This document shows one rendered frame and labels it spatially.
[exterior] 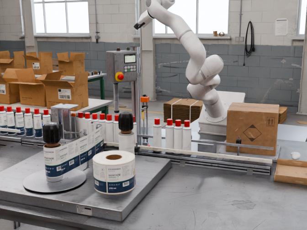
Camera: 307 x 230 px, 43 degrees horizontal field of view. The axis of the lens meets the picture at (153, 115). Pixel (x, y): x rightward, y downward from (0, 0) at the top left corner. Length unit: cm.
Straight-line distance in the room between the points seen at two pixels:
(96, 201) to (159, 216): 29
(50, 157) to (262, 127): 124
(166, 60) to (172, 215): 654
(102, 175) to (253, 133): 103
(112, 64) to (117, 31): 626
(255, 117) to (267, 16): 515
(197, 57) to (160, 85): 614
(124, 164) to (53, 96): 239
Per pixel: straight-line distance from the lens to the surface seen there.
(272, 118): 242
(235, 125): 244
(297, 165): 240
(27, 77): 458
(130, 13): 846
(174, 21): 221
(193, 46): 212
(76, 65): 657
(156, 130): 233
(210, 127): 291
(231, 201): 190
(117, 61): 239
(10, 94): 454
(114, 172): 180
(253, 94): 763
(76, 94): 398
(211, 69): 222
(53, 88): 407
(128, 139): 209
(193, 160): 228
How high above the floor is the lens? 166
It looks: 14 degrees down
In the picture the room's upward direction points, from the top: 1 degrees counter-clockwise
